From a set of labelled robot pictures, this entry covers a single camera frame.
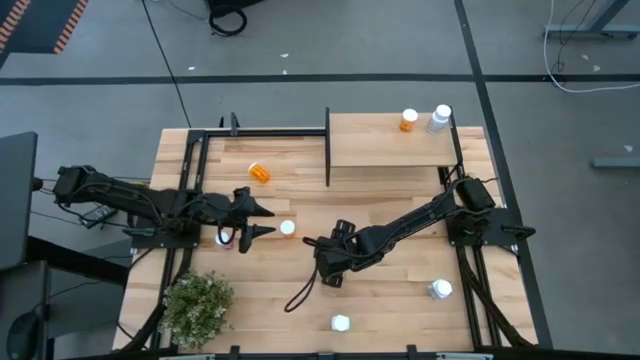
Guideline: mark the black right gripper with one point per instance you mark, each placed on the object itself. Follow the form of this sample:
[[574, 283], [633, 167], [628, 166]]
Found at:
[[332, 257]]

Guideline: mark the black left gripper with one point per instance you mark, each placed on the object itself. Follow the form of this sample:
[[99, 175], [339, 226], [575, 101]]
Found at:
[[237, 207]]

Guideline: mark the orange pill bottle white cap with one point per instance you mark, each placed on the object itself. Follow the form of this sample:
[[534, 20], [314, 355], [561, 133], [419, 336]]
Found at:
[[260, 173], [287, 227], [408, 117]]

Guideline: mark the white Trader Joe's melatonin bottle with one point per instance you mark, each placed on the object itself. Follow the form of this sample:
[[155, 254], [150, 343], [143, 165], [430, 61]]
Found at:
[[340, 323]]

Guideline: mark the translucent bottle white cap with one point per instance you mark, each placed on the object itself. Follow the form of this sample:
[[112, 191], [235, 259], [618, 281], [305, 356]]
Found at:
[[440, 116]]

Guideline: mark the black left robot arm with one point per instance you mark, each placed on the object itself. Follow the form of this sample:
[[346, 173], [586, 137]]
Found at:
[[125, 195]]

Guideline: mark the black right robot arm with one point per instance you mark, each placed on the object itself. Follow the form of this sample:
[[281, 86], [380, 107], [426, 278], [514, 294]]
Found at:
[[415, 220]]

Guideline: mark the black shelf side panel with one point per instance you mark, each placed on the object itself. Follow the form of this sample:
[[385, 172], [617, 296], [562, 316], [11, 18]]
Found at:
[[328, 150], [454, 145]]

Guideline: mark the wooden shelf board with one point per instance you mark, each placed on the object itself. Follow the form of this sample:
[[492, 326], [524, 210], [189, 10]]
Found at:
[[380, 145]]

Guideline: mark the green artificial plant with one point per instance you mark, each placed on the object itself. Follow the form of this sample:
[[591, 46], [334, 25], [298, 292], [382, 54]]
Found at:
[[195, 307]]

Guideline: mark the black power adapter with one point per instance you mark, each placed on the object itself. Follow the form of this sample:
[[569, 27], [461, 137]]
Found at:
[[97, 215]]

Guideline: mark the black desk crossbar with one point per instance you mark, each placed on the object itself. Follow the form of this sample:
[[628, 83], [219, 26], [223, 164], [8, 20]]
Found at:
[[75, 260]]

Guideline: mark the dark grey desk monitor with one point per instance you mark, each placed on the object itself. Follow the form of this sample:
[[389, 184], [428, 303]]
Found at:
[[17, 200]]

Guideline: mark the black computer mouse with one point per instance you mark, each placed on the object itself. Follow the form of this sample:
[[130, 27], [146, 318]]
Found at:
[[22, 335]]

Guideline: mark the black orange striped floor mat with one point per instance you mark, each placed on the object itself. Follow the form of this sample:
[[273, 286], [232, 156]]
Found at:
[[40, 25]]

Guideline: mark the grey floor bar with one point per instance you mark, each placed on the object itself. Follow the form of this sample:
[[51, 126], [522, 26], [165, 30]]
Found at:
[[617, 162]]

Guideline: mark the grey desk base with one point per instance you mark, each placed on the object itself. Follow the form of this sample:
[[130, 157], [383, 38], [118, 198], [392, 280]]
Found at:
[[590, 30]]

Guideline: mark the black aluminium table frame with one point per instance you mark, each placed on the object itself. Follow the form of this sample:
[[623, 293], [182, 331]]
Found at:
[[260, 132]]

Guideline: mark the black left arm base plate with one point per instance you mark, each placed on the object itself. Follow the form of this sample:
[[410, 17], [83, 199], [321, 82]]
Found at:
[[165, 242]]

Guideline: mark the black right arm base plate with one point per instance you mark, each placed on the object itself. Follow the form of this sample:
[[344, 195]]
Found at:
[[500, 225]]

